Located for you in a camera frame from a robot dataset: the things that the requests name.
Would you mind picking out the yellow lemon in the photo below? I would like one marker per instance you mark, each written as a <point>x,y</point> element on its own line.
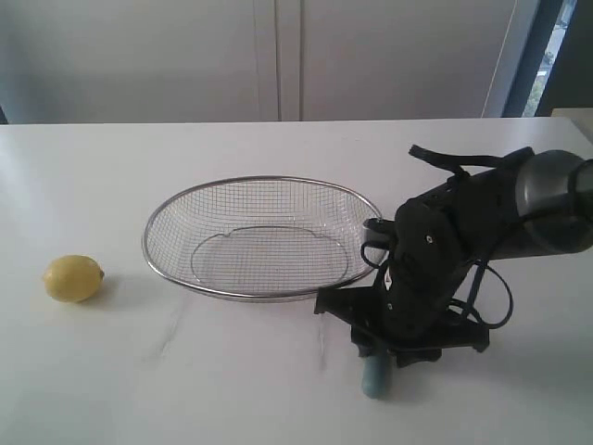
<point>73,278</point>

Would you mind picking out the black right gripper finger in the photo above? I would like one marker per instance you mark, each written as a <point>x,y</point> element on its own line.
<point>446,333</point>
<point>364,309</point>

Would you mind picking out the metal wire mesh basket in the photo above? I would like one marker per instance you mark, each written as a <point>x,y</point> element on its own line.
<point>260,238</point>

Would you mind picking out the teal vegetable peeler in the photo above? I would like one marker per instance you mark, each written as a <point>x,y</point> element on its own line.
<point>375,375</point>

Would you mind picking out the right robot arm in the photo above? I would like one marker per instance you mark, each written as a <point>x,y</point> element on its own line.
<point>553,194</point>

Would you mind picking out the white side table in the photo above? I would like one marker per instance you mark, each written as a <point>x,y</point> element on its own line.
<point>582,118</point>

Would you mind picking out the window with dark frame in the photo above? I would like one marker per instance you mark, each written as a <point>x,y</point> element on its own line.
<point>555,67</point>

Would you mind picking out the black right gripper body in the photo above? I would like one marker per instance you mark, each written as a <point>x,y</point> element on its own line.
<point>440,246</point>

